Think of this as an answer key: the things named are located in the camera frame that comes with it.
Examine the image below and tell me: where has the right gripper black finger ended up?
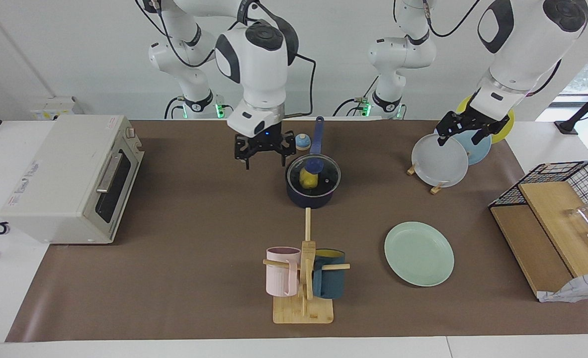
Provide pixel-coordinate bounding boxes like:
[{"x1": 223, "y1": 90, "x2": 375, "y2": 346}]
[
  {"x1": 234, "y1": 147, "x2": 253, "y2": 171},
  {"x1": 279, "y1": 141, "x2": 297, "y2": 168}
]

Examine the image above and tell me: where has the glass lid with blue knob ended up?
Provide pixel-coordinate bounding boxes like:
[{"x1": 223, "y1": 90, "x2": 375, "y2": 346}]
[{"x1": 286, "y1": 154, "x2": 342, "y2": 196}]

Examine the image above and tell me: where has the light blue plate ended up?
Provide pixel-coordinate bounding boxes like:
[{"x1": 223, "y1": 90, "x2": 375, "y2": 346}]
[{"x1": 460, "y1": 128, "x2": 493, "y2": 166}]

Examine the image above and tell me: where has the yellow plate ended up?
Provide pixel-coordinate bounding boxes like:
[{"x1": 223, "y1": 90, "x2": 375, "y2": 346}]
[{"x1": 456, "y1": 94, "x2": 514, "y2": 145}]

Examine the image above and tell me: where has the grey plate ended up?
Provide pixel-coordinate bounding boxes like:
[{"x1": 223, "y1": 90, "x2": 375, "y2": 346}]
[{"x1": 412, "y1": 133, "x2": 469, "y2": 188}]

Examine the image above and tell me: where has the wooden plate rack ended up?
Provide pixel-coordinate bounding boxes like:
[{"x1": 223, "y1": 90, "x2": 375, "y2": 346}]
[{"x1": 407, "y1": 162, "x2": 446, "y2": 195}]

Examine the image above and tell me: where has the pale green plate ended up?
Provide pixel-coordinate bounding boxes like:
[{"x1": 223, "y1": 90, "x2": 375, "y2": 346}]
[{"x1": 384, "y1": 221, "x2": 455, "y2": 287}]

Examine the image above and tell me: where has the dark blue saucepan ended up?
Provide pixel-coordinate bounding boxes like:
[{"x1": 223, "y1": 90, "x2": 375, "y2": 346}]
[{"x1": 285, "y1": 116, "x2": 342, "y2": 209}]

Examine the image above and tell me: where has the black clamp stand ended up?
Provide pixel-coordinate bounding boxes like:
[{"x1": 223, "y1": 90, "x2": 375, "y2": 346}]
[{"x1": 554, "y1": 79, "x2": 588, "y2": 135}]

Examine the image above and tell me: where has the light wooden cutting board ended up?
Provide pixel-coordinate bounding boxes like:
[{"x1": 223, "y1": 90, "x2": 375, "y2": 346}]
[{"x1": 518, "y1": 181, "x2": 588, "y2": 278}]

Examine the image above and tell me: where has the dark wooden cutting board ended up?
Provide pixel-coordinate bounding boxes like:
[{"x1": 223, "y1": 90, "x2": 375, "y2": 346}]
[{"x1": 490, "y1": 204, "x2": 576, "y2": 299}]

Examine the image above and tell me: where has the pink mug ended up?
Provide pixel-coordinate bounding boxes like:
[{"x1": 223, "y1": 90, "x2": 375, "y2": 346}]
[{"x1": 265, "y1": 247, "x2": 302, "y2": 297}]

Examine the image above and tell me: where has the clear drinking glass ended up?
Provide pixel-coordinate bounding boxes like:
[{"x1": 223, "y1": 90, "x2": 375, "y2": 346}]
[{"x1": 564, "y1": 203, "x2": 588, "y2": 235}]

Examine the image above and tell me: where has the brown table mat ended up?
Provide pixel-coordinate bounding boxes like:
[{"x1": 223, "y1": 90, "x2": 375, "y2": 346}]
[{"x1": 4, "y1": 119, "x2": 588, "y2": 343}]

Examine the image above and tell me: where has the dark teal mug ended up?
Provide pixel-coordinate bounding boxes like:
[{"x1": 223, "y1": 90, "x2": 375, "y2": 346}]
[{"x1": 312, "y1": 249, "x2": 346, "y2": 300}]

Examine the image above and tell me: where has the wooden mug rack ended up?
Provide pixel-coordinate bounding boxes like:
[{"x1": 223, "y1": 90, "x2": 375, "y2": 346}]
[{"x1": 262, "y1": 208, "x2": 351, "y2": 325}]

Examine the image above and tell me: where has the wooden box shelf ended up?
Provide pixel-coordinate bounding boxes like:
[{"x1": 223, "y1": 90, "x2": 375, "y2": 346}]
[{"x1": 537, "y1": 270, "x2": 588, "y2": 303}]

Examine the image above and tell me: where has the white toaster oven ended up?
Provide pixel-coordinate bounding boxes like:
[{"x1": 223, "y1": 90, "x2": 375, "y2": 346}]
[{"x1": 0, "y1": 115, "x2": 145, "y2": 245}]

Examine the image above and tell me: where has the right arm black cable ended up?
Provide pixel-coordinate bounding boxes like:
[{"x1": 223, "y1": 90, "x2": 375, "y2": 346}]
[{"x1": 283, "y1": 52, "x2": 318, "y2": 120}]

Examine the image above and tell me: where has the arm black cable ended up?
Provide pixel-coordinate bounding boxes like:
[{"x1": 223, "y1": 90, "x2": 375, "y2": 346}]
[
  {"x1": 422, "y1": 0, "x2": 484, "y2": 39},
  {"x1": 283, "y1": 52, "x2": 318, "y2": 120}
]

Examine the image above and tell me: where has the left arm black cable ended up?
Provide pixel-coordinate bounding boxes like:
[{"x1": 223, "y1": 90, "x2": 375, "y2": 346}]
[{"x1": 422, "y1": 0, "x2": 484, "y2": 39}]

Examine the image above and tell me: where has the white wall socket box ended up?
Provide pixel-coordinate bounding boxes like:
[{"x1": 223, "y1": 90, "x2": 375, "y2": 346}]
[{"x1": 29, "y1": 96, "x2": 84, "y2": 121}]

